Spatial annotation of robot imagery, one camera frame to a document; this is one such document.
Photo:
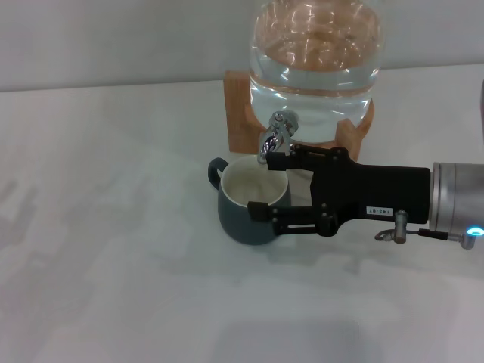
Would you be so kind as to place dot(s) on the glass water dispenser jar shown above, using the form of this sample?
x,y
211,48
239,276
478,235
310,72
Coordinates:
x,y
314,87

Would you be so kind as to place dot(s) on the wooden dispenser stand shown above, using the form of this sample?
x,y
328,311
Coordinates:
x,y
238,113

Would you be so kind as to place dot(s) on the dark ceramic mug white inside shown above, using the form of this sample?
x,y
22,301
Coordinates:
x,y
234,223

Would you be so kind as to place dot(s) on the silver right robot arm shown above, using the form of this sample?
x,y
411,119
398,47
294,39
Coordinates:
x,y
453,196

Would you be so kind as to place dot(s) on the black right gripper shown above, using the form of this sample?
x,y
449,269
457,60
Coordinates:
x,y
378,189

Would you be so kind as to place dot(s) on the chrome faucet with lever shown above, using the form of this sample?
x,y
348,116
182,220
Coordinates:
x,y
278,132

